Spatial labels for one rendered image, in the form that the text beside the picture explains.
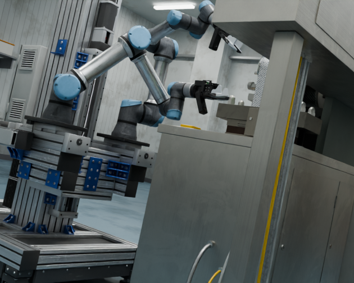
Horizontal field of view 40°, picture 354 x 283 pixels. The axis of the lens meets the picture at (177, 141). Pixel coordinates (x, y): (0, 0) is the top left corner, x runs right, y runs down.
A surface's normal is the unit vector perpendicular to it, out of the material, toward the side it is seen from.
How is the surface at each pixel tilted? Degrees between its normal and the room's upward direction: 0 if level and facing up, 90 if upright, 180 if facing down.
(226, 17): 90
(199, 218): 90
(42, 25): 90
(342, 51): 90
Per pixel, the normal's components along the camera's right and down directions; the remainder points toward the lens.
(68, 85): 0.21, 0.11
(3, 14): 0.78, 0.14
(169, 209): -0.61, -0.16
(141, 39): 0.42, -0.05
